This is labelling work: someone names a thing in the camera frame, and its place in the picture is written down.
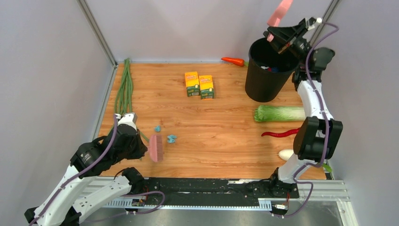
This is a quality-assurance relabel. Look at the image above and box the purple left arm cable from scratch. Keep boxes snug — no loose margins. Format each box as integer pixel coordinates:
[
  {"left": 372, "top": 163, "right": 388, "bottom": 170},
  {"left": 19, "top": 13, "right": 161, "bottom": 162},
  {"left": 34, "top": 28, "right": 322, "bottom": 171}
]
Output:
[{"left": 28, "top": 113, "right": 166, "bottom": 226}]

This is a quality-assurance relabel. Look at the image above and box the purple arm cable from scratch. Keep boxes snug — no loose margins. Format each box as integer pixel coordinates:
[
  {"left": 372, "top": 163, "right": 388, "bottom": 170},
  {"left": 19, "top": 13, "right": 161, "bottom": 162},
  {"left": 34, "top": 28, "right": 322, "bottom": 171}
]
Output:
[
  {"left": 28, "top": 113, "right": 166, "bottom": 226},
  {"left": 271, "top": 22, "right": 340, "bottom": 218}
]

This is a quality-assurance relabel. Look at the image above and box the yellow green carton box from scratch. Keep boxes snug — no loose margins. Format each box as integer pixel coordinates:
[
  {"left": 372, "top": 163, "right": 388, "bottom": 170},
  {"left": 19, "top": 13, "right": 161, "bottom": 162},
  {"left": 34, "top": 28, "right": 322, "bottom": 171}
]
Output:
[
  {"left": 199, "top": 75, "right": 215, "bottom": 100},
  {"left": 184, "top": 72, "right": 200, "bottom": 97}
]

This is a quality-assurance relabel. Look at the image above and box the pink plastic dustpan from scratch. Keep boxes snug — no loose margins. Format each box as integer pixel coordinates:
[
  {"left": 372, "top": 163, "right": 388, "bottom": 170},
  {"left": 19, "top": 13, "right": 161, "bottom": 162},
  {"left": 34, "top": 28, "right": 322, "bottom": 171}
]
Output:
[{"left": 267, "top": 0, "right": 293, "bottom": 27}]

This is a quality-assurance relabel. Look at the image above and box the orange carrot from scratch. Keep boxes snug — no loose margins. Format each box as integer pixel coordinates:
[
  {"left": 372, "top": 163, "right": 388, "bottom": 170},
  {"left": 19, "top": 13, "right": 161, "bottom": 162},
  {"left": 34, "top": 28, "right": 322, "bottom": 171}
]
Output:
[{"left": 221, "top": 57, "right": 248, "bottom": 67}]

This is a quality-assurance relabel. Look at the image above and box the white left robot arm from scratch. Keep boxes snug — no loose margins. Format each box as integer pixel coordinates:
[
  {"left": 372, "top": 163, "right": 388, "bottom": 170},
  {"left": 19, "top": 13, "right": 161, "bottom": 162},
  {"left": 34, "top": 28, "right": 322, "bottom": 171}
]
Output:
[{"left": 24, "top": 113, "right": 147, "bottom": 226}]

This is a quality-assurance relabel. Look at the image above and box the white radish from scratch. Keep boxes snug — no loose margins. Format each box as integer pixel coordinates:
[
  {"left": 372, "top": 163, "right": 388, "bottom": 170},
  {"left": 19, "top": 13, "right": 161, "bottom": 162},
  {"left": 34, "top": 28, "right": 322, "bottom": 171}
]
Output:
[{"left": 278, "top": 149, "right": 294, "bottom": 161}]

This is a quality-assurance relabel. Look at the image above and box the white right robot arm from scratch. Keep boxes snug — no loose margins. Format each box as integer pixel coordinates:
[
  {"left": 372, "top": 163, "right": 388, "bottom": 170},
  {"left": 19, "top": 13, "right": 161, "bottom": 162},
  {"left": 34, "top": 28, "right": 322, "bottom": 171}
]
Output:
[{"left": 264, "top": 17, "right": 343, "bottom": 197}]

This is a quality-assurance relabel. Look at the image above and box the green long beans bunch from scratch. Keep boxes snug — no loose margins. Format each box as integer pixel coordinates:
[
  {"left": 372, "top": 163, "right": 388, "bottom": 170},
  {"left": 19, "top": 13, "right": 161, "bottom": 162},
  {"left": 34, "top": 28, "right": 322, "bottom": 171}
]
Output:
[{"left": 107, "top": 57, "right": 134, "bottom": 126}]

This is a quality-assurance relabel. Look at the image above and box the green white napa cabbage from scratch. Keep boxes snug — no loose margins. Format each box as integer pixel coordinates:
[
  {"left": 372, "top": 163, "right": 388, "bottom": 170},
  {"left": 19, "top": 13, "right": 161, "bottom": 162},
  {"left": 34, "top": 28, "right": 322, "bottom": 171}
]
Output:
[{"left": 254, "top": 105, "right": 306, "bottom": 122}]

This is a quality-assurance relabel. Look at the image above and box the pink hand brush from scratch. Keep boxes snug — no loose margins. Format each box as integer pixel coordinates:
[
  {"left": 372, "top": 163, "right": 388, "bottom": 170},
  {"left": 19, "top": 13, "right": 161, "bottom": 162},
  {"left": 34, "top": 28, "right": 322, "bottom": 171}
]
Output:
[{"left": 148, "top": 134, "right": 163, "bottom": 162}]

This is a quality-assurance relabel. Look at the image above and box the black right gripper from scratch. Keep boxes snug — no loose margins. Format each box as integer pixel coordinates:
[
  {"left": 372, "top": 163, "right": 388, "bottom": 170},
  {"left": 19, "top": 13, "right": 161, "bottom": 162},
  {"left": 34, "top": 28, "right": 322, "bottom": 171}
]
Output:
[{"left": 264, "top": 22, "right": 313, "bottom": 68}]

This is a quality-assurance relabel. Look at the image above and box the black trash bin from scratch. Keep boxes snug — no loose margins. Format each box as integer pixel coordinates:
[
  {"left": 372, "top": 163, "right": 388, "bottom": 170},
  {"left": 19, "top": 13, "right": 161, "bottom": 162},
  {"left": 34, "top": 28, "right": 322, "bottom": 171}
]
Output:
[{"left": 245, "top": 38, "right": 299, "bottom": 103}]

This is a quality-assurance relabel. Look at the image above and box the red chili pepper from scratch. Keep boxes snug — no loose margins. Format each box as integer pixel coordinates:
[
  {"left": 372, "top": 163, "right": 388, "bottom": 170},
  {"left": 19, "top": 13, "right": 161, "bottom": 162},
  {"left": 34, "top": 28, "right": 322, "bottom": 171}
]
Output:
[{"left": 261, "top": 128, "right": 299, "bottom": 138}]

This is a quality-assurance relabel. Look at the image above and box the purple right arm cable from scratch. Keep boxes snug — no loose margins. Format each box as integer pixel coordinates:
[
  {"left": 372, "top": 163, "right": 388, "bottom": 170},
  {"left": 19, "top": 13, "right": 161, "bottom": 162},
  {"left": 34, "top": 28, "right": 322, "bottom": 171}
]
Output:
[{"left": 271, "top": 22, "right": 340, "bottom": 218}]

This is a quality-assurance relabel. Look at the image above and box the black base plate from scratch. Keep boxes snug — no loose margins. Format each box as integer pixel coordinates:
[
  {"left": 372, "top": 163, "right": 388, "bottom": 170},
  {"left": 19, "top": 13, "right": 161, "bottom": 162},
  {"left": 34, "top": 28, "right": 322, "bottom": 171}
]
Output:
[{"left": 127, "top": 178, "right": 299, "bottom": 209}]

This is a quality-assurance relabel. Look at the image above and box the blue paper scrap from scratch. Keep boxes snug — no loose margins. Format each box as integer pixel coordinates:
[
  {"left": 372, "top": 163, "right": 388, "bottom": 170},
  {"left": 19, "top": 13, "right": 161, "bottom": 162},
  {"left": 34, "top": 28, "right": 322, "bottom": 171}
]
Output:
[
  {"left": 154, "top": 125, "right": 161, "bottom": 132},
  {"left": 167, "top": 135, "right": 177, "bottom": 144}
]

